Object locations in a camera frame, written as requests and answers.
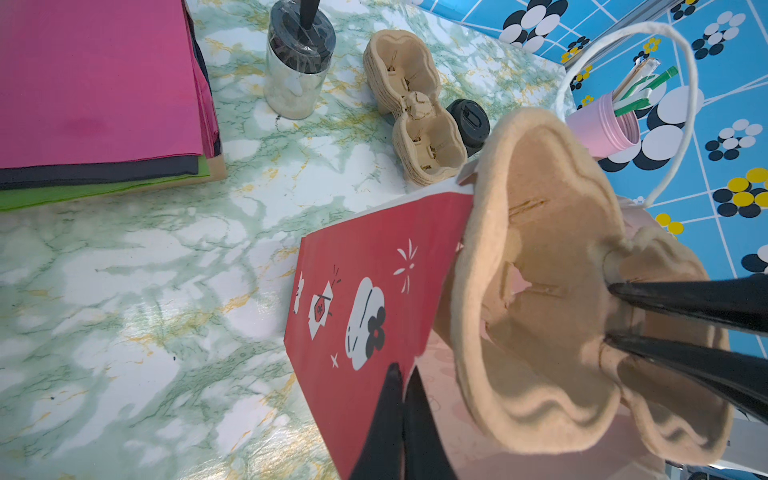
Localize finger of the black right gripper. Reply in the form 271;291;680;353
608;275;767;336
605;333;767;423

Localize glass sugar jar black lid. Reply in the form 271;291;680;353
264;1;336;120

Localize single pulp cup carrier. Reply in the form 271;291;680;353
434;108;733;465

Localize pink straw holder cup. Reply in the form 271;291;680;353
565;93;641;160

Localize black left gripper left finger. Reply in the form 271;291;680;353
350;363;403;480

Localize pink paper napkin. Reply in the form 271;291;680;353
0;0;221;171

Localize white red paper gift bag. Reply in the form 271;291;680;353
283;21;704;480

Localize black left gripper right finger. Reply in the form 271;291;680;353
403;367;458;480

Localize green and white straws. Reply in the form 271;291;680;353
612;57;679;117

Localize dark grey paper napkin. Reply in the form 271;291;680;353
0;5;223;191

